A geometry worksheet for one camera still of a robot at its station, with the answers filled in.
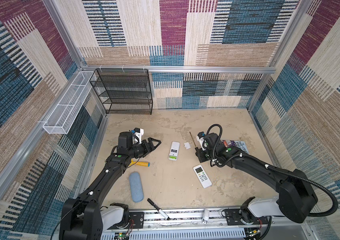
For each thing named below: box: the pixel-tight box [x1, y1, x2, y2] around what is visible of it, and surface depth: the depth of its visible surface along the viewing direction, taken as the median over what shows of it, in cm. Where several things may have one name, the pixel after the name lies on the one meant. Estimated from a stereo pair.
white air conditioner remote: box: [192, 164, 212, 189], surface depth 88 cm
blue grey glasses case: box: [129, 171, 144, 203], surface depth 83 cm
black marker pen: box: [147, 198, 171, 221], surface depth 77 cm
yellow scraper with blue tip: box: [129, 158, 150, 167], surface depth 92 cm
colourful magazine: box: [222, 140, 249, 154], surface depth 101 cm
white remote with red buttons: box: [168, 141, 180, 162], surface depth 98 cm
